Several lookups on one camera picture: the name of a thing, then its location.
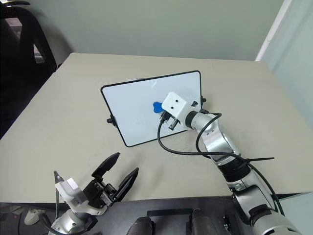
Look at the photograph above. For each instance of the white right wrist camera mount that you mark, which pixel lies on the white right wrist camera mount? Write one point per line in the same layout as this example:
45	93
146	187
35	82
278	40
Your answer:
174	102

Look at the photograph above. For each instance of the dark rounded shape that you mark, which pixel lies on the dark rounded shape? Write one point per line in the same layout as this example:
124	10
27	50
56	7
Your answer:
141	226

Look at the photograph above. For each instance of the small black bracket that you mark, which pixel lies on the small black bracket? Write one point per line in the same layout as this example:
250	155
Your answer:
227	221

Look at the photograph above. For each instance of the white shoe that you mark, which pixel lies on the white shoe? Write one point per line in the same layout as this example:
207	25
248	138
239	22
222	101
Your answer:
33	216

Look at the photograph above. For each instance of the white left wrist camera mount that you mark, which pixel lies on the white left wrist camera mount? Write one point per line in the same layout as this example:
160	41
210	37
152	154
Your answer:
73	193

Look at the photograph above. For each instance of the black office chair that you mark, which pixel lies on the black office chair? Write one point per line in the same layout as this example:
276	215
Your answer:
22	61

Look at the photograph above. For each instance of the blue whiteboard eraser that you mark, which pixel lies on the blue whiteboard eraser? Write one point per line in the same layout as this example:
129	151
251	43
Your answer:
157	106

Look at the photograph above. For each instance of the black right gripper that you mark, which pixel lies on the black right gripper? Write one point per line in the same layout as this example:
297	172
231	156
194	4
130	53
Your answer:
173	123

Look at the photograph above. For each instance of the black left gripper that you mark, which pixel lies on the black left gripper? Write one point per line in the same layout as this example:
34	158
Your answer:
97	193

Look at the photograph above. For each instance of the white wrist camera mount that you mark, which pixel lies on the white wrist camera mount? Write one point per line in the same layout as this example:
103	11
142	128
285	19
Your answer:
73	193
174	102

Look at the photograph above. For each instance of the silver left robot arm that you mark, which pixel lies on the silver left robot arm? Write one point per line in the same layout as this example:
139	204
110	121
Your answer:
68	222

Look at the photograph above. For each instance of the black-framed whiteboard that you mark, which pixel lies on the black-framed whiteboard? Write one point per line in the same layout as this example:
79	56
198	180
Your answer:
132	110

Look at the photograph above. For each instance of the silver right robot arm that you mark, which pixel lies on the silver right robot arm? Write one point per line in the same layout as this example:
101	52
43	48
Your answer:
220	142

